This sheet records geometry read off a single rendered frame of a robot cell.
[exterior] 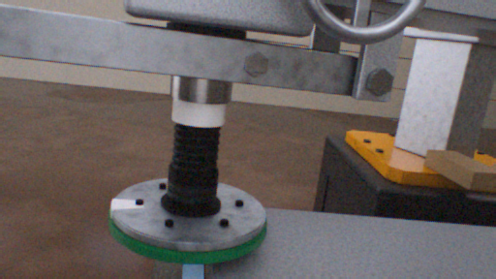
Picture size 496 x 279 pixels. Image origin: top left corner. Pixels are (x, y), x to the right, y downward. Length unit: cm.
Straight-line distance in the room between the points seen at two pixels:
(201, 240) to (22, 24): 30
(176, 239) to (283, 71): 24
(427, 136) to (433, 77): 19
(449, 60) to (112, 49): 112
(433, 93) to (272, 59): 98
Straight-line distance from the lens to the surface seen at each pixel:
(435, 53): 144
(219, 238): 51
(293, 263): 59
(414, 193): 121
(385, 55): 53
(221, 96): 51
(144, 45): 47
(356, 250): 67
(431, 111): 143
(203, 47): 48
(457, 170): 124
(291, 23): 45
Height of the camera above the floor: 110
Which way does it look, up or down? 15 degrees down
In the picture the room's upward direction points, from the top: 7 degrees clockwise
